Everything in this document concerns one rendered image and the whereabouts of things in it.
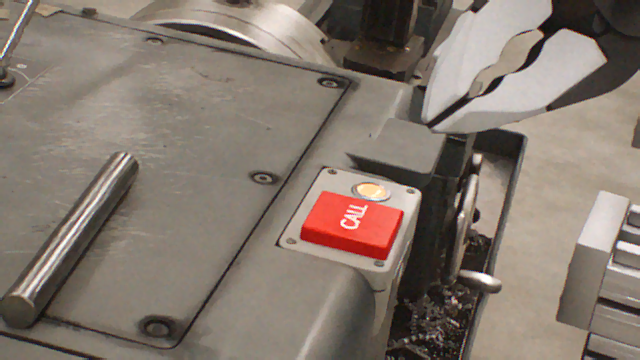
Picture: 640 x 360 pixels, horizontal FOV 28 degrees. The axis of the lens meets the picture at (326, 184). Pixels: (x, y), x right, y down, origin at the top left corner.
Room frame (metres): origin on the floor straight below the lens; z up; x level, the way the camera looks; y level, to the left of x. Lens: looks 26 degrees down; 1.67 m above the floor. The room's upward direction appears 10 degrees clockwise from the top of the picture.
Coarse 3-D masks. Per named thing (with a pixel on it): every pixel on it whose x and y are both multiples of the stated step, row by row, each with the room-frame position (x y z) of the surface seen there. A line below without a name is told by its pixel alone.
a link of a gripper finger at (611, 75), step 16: (608, 32) 0.62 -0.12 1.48; (608, 48) 0.61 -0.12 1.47; (624, 48) 0.61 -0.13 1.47; (608, 64) 0.60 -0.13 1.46; (624, 64) 0.61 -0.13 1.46; (592, 80) 0.60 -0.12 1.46; (608, 80) 0.60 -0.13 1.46; (624, 80) 0.60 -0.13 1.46; (560, 96) 0.59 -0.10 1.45; (576, 96) 0.59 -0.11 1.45; (592, 96) 0.59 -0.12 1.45
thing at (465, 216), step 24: (480, 168) 1.95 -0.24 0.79; (432, 192) 1.75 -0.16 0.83; (456, 192) 1.97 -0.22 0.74; (432, 216) 1.75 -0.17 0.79; (456, 216) 1.76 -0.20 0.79; (432, 240) 1.75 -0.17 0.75; (456, 240) 1.74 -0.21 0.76; (408, 264) 1.75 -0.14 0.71; (432, 264) 1.76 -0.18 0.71; (456, 264) 1.74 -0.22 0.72; (408, 288) 1.75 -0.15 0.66
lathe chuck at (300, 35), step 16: (160, 0) 1.30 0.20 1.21; (176, 0) 1.27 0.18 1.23; (192, 0) 1.26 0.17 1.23; (208, 0) 1.26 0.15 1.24; (256, 0) 1.29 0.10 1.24; (272, 0) 1.30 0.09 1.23; (240, 16) 1.23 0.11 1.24; (256, 16) 1.24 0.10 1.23; (272, 16) 1.26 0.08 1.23; (288, 16) 1.28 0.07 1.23; (272, 32) 1.22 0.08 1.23; (288, 32) 1.24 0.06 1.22; (304, 32) 1.27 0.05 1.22; (320, 32) 1.29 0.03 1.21; (304, 48) 1.23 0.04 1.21; (320, 48) 1.26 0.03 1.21
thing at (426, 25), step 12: (336, 0) 2.33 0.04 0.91; (348, 0) 2.33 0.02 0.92; (360, 0) 2.32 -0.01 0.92; (420, 0) 2.34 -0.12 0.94; (432, 0) 2.35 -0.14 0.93; (444, 0) 2.44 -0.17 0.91; (336, 12) 2.33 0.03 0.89; (348, 12) 2.32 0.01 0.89; (360, 12) 2.32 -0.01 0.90; (420, 12) 2.30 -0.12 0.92; (432, 12) 2.30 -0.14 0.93; (444, 12) 2.48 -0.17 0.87; (336, 24) 2.33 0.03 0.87; (348, 24) 2.32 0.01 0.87; (420, 24) 2.30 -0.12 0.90; (432, 24) 2.31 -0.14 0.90; (420, 36) 2.30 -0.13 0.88; (432, 36) 2.34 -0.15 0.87
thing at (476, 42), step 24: (504, 0) 0.60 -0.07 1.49; (528, 0) 0.61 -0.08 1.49; (456, 24) 0.60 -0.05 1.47; (480, 24) 0.59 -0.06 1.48; (504, 24) 0.60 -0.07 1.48; (528, 24) 0.60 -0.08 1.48; (456, 48) 0.59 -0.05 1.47; (480, 48) 0.59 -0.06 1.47; (432, 72) 0.59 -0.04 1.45; (456, 72) 0.58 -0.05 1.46; (432, 96) 0.58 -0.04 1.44; (456, 96) 0.57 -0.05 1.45; (432, 120) 0.57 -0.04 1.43
